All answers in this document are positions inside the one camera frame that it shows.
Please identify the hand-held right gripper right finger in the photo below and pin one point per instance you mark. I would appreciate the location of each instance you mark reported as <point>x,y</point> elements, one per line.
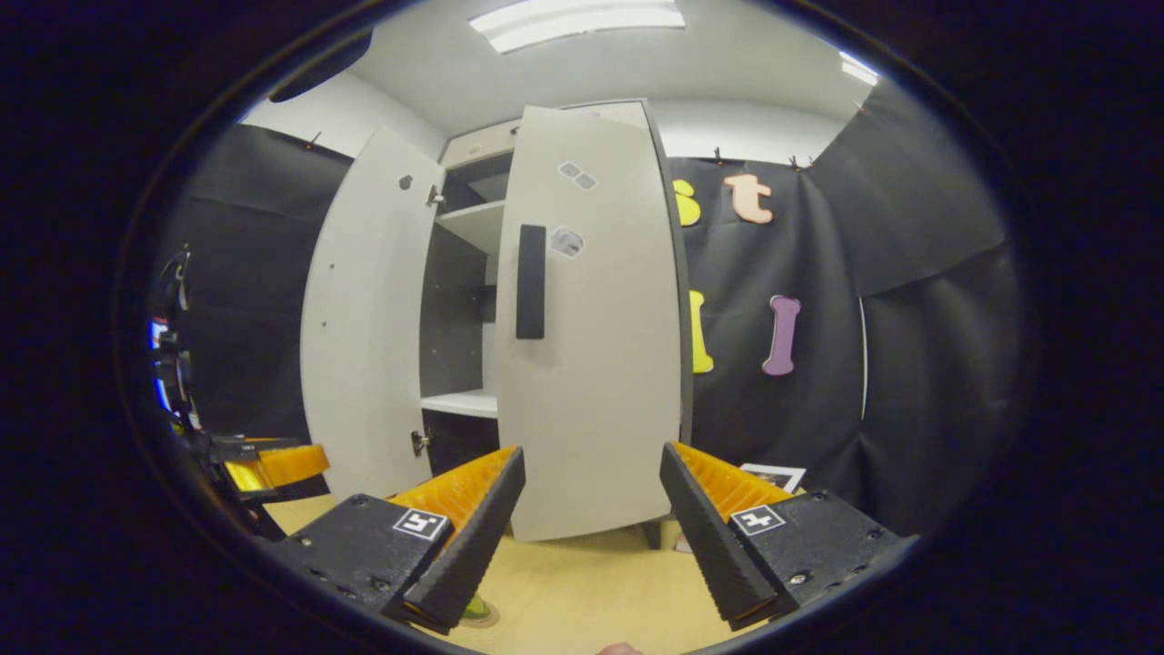
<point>718,546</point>

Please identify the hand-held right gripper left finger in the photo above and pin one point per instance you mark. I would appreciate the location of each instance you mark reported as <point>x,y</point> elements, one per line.
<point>464,546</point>

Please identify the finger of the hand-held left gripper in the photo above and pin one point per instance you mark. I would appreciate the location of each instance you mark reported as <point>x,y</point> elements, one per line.
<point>291,462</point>

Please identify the green label bottle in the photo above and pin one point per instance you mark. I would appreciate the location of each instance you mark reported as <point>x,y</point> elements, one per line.
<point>475,608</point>

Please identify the white cabinet door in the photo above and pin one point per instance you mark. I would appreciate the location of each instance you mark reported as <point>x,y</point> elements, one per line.
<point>364,318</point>
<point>600,364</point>

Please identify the metal door hinge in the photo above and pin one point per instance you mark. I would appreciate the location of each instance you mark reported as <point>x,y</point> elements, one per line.
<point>436,196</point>
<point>420,443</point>

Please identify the white cabinet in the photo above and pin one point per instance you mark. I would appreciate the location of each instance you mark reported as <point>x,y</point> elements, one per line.
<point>450,318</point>

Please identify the white cabinet shelf board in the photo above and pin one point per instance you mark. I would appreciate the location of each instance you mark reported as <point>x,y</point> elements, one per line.
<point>477,223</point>

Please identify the white cabinet drawer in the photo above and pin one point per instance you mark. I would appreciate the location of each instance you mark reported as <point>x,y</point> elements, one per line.
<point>477,143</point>

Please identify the computer monitor screen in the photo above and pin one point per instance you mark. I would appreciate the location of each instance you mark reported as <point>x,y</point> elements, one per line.
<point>155,333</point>

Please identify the white photo card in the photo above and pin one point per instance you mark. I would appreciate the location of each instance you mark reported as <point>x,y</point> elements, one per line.
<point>777,475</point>

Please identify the black backdrop cloth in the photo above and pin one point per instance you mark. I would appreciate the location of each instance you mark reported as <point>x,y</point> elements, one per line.
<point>909,364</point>

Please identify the small ceiling light panel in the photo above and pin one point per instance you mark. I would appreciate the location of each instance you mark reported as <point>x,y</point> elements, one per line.
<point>859,68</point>

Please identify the large ceiling light panel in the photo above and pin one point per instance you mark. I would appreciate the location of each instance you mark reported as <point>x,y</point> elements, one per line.
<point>582,23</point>

